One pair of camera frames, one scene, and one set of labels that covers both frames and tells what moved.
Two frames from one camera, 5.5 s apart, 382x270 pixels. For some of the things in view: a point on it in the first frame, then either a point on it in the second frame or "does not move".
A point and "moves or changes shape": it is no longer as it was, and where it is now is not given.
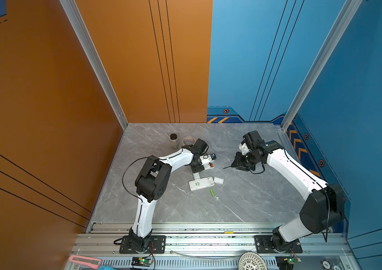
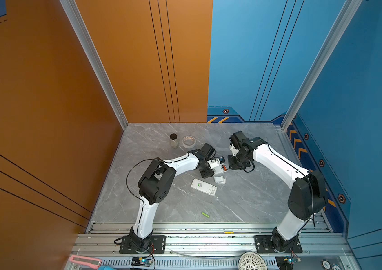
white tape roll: [189, 140] does not move
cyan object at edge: [105, 268] does not move
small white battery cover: [196, 175] -> [219, 179]
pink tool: [94, 263] does not move
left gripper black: [197, 170] -> [208, 174]
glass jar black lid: [174, 141] does not move
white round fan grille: [251, 260] does not move
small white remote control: [207, 162] moves or changes shape
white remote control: [201, 183] moves or changes shape
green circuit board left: [141, 261] does not move
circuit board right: [286, 262] does not move
